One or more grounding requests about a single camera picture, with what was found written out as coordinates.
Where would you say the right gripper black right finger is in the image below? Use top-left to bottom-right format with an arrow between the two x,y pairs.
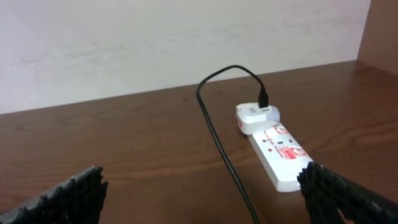
297,162 -> 397,224

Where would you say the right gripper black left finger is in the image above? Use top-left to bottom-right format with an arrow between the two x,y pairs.
1,166 -> 109,224

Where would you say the white USB charger plug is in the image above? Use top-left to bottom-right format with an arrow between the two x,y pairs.
236,103 -> 280,135

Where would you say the white power strip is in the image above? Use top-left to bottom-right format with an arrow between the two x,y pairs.
238,118 -> 312,192

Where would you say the black USB charging cable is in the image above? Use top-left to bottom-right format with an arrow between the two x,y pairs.
196,64 -> 270,224

